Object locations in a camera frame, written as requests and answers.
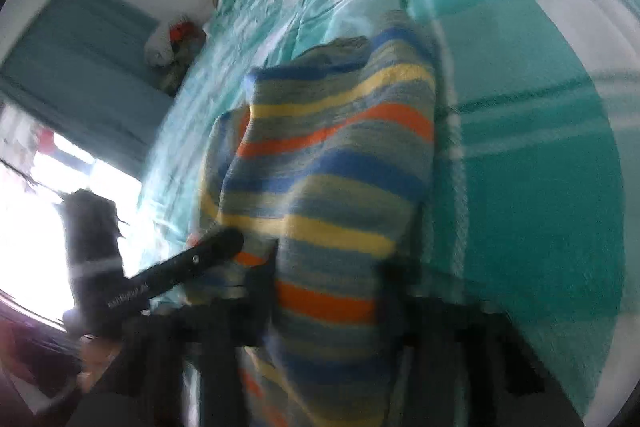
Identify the pile of clothes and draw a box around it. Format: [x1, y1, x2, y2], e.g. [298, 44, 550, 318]
[144, 19, 208, 95]

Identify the teal checked bedsheet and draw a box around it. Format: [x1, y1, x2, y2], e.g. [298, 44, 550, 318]
[120, 0, 640, 418]

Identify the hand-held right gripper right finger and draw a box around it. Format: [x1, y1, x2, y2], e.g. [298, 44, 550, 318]
[380, 264, 586, 427]

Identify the bright window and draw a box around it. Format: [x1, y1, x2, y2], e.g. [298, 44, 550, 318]
[0, 102, 146, 328]

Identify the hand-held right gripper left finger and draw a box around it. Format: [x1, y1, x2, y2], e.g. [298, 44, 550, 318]
[70, 239, 278, 427]

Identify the striped knit sweater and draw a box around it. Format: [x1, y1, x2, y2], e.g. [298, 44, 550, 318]
[187, 9, 441, 427]

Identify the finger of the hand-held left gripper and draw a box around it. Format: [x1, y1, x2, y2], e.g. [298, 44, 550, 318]
[150, 228, 244, 295]

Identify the teal curtain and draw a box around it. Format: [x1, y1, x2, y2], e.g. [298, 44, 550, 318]
[0, 0, 176, 182]

